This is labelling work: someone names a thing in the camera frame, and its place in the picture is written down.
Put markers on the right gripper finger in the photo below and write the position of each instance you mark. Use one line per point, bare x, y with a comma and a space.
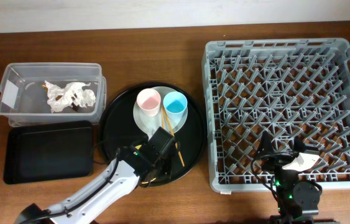
265, 146
298, 145

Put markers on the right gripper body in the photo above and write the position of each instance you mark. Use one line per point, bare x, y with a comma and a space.
280, 160

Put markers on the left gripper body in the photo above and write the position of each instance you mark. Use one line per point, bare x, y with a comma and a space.
166, 165

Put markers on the yellow bowl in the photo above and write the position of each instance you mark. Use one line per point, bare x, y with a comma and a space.
149, 181

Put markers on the blue plastic cup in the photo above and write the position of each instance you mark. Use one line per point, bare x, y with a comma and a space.
175, 104

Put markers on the pink plastic cup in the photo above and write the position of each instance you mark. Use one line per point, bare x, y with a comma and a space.
148, 101

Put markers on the brown snack wrapper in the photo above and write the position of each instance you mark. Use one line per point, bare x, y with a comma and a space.
72, 106

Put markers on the white napkin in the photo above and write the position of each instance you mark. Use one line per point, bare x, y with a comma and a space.
61, 98

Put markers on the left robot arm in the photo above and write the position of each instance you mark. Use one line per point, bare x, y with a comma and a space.
116, 181

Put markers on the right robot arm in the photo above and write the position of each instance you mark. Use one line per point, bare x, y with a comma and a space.
297, 199

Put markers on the grey dishwasher rack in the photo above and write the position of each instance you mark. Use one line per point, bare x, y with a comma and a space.
288, 88

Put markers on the clear plastic waste bin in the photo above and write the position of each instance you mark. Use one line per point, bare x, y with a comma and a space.
23, 99

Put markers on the pale green plate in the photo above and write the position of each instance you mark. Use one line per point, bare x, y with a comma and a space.
149, 124

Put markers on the round black serving tray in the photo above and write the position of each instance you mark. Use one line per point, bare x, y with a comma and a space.
118, 128

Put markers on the black rectangular tray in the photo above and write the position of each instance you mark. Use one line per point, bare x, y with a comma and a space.
48, 152

